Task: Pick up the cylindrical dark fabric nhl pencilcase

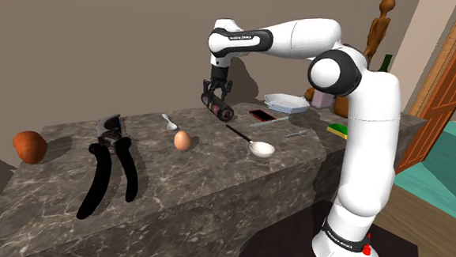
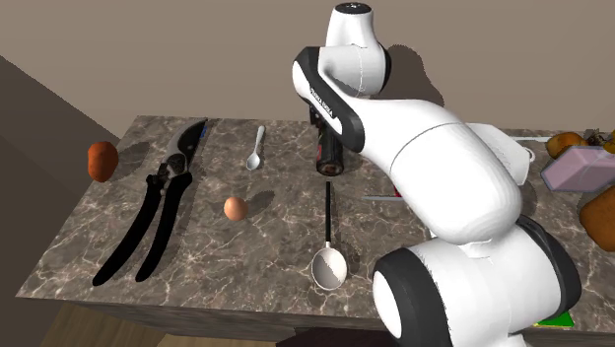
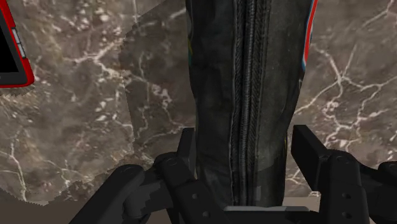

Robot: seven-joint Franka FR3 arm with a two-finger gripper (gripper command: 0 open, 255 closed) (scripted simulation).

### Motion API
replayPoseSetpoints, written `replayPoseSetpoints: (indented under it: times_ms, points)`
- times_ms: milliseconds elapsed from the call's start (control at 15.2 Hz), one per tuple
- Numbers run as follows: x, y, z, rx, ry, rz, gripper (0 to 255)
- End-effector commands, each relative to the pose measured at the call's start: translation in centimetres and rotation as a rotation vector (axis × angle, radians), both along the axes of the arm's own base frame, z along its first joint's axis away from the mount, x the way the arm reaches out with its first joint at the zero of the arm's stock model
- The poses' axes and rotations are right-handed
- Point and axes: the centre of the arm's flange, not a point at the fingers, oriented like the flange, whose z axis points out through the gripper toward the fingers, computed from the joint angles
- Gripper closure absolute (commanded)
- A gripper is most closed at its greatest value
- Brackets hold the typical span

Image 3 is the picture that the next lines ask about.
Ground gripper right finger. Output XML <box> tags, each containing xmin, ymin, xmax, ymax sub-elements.
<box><xmin>290</xmin><ymin>124</ymin><xmax>397</xmax><ymax>224</ymax></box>

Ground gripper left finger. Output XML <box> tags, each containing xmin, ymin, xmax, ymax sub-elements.
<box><xmin>69</xmin><ymin>127</ymin><xmax>232</xmax><ymax>224</ymax></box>

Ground black zippered pencil case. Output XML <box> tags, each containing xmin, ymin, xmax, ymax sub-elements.
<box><xmin>185</xmin><ymin>0</ymin><xmax>319</xmax><ymax>208</ymax></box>

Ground red framed tablet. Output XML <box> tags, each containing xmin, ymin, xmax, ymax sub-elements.
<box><xmin>0</xmin><ymin>0</ymin><xmax>36</xmax><ymax>89</ymax></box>

